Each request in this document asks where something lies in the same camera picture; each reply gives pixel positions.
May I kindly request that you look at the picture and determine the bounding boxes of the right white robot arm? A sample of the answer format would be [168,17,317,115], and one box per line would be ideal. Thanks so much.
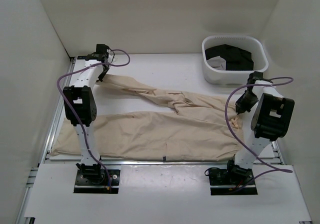
[224,71,295,184]

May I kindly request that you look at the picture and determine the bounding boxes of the white front cover plate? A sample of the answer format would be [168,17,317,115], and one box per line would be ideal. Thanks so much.
[25,164,311,224]

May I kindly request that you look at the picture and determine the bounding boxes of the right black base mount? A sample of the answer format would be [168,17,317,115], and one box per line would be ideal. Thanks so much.
[204,164,258,196]

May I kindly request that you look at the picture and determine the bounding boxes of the white plastic basket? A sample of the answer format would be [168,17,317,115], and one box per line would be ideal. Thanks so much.
[201,35,269,85]

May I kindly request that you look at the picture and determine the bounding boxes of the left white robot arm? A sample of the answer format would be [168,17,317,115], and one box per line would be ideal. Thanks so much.
[62,44,111,187]

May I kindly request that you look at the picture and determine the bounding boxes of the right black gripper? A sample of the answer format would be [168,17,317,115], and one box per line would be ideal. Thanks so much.
[235,90,259,114]

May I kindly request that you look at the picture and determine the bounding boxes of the beige trousers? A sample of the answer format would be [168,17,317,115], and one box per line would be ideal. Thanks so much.
[51,74,245,162]

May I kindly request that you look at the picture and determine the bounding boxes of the black trousers in basket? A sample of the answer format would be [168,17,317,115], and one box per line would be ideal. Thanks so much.
[204,44,254,71]

